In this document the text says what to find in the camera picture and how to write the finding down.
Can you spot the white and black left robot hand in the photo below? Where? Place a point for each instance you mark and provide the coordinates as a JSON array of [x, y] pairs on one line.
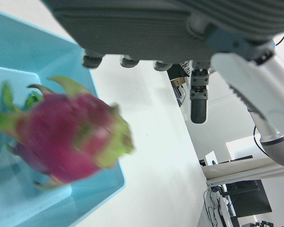
[[137, 28]]

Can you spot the light blue plastic bin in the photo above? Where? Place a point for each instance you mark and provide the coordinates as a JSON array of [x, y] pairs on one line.
[[9, 47]]

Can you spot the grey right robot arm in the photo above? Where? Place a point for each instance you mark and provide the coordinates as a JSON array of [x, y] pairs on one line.
[[279, 156]]

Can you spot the pink dragon fruit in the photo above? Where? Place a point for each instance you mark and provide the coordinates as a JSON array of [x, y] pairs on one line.
[[61, 132]]

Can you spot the black panel with lettering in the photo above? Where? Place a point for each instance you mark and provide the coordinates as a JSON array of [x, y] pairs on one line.
[[248, 198]]

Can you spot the white desk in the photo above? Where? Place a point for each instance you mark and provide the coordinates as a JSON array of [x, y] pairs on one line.
[[239, 169]]

